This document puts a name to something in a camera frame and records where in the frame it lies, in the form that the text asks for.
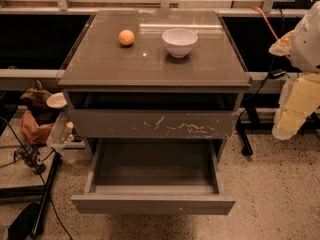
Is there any black stand leg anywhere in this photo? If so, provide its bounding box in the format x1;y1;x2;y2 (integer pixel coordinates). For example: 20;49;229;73
30;153;61;239

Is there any orange cable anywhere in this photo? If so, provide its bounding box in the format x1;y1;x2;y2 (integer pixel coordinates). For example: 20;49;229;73
252;5;292;62

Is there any black table frame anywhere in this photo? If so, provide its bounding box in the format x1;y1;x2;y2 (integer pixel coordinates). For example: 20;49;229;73
235;97;320;157

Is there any scratched grey top drawer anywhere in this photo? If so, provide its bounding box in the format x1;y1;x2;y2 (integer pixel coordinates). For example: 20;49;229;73
69;109;239;139

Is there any grey drawer cabinet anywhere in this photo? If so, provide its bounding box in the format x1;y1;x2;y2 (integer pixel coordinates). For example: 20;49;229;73
59;10;250;153

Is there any orange cloth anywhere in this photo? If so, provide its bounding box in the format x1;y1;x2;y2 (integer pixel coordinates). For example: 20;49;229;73
20;110;53;145

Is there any grey clamp tool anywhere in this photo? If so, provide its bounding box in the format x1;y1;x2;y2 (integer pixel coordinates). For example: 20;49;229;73
14;145;46;175

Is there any black power adapter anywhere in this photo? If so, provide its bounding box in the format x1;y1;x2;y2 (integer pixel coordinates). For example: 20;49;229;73
268;69;286;79

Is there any brown cloth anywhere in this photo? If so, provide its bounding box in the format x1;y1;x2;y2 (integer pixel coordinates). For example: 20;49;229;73
20;79;57;125

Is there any white ceramic bowl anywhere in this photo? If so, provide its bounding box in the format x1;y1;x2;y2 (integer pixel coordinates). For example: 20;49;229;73
162;28;198;58

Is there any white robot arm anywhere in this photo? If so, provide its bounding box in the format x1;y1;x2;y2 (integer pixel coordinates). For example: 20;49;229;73
269;2;320;140

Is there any orange fruit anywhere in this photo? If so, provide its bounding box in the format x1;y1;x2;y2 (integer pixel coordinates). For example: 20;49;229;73
118;30;135;46

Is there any small white bowl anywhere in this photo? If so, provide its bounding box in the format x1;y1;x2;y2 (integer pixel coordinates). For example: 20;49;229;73
46;92;67;109

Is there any clear plastic storage bin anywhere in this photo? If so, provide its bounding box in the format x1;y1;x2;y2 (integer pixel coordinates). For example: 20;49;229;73
46;111;92;163

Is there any black floor cable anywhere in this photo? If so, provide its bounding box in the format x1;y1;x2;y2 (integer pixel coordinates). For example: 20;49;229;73
0;116;74;240

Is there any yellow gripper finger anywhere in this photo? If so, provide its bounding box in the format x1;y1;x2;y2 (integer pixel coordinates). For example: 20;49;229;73
272;73;320;140

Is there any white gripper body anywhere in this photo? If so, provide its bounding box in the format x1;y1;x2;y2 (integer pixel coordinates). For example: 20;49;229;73
269;30;295;56

